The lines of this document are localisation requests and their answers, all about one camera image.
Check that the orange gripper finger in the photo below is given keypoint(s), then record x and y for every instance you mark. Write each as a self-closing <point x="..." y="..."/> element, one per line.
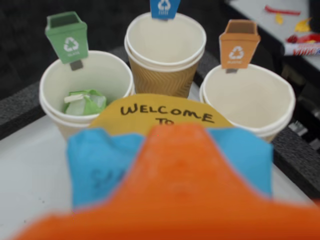
<point x="175" y="200"/>

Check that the blue paper wad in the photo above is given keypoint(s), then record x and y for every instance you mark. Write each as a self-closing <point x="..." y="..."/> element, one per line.
<point x="95" y="155"/>

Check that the green paper wad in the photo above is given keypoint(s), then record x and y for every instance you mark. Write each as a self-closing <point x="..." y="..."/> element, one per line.
<point x="87" y="105"/>

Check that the yellow welcome sign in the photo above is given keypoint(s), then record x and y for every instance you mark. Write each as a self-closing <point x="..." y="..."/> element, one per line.
<point x="140" y="120"/>

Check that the paper cup with orange tag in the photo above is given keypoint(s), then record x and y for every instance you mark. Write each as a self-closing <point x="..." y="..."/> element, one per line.
<point x="245" y="100"/>

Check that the small metal clamp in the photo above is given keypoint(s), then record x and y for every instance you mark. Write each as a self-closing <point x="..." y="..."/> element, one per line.
<point x="298" y="128"/>

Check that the paper cup with green tag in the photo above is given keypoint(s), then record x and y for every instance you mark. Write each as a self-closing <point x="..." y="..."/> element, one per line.
<point x="100" y="72"/>

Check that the paper cup with blue tag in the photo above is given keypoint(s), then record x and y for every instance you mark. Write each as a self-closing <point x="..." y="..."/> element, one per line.
<point x="162" y="50"/>

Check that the orange recycling bin tag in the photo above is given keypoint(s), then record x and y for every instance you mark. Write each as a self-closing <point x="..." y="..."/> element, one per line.
<point x="237" y="50"/>

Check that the green recycling bin tag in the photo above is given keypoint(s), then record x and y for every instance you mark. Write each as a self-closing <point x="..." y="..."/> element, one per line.
<point x="67" y="42"/>

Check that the white table with black edge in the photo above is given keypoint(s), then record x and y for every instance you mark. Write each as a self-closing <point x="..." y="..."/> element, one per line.
<point x="252" y="25"/>

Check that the blue recycling bin tag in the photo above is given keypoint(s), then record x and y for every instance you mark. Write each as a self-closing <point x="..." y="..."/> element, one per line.
<point x="165" y="8"/>

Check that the red and yellow wrapper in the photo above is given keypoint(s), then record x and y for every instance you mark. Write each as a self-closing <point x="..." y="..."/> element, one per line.
<point x="302" y="38"/>

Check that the small yellow wrapper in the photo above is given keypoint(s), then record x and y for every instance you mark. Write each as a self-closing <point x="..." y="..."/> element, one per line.
<point x="279" y="19"/>

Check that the large yellow wrapper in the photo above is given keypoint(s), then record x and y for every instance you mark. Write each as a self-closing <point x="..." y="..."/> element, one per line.
<point x="302" y="25"/>

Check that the long red wrapper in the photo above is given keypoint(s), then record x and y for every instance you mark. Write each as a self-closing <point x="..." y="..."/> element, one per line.
<point x="282" y="10"/>

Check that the black box object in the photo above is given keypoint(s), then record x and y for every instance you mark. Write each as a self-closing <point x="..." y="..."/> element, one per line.
<point x="315" y="15"/>

